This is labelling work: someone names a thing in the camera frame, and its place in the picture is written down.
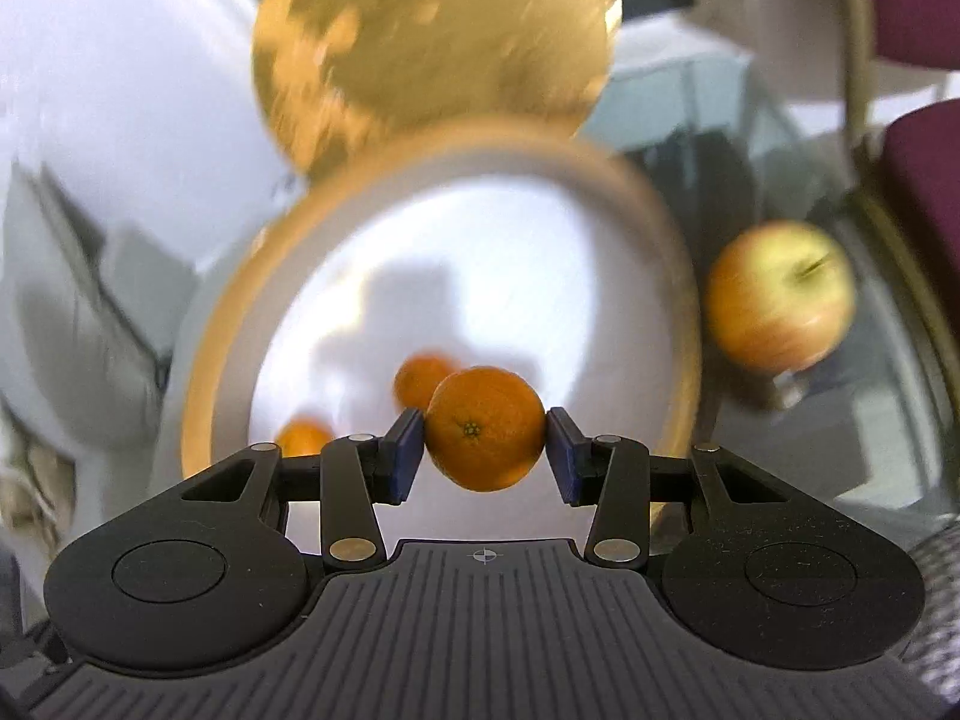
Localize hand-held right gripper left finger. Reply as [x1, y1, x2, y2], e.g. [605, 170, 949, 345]
[180, 409, 428, 569]

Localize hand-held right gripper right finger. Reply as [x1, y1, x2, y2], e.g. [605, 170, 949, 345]
[546, 406, 792, 569]

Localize orange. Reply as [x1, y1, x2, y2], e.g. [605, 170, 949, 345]
[276, 420, 336, 458]
[426, 366, 547, 494]
[394, 354, 462, 417]

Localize round gold box base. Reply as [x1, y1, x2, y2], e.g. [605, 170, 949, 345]
[180, 116, 704, 533]

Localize gold round box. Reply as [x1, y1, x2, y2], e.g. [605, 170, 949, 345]
[251, 0, 623, 177]

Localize metal table standoff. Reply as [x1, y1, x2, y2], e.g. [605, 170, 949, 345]
[769, 367, 811, 407]

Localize yellow red apple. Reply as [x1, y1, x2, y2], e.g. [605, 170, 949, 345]
[705, 220, 858, 376]

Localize dark table base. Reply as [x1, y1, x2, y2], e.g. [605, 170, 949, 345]
[652, 142, 751, 271]

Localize glass side table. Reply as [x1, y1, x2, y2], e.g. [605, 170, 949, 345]
[172, 52, 950, 548]

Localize white cushion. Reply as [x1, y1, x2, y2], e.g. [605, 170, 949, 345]
[0, 165, 173, 458]

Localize maroon chair with gold frame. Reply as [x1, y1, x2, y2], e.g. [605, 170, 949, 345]
[829, 0, 960, 406]

